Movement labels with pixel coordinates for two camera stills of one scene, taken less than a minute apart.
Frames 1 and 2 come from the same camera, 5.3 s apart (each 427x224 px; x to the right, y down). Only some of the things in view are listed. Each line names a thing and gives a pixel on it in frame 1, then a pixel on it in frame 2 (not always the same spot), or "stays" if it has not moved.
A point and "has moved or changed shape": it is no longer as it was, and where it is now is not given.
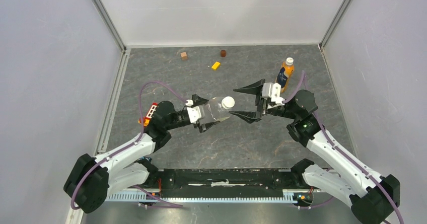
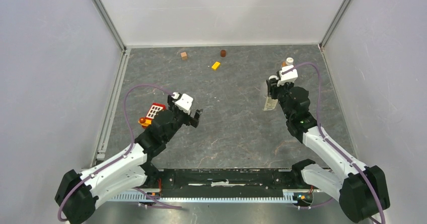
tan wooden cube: [184, 56] stays
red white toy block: [146, 120] stays
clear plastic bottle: [213, 109] has moved or changed shape
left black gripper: [204, 126] -> [189, 120]
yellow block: [215, 65] stays
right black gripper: [255, 88] -> [273, 88]
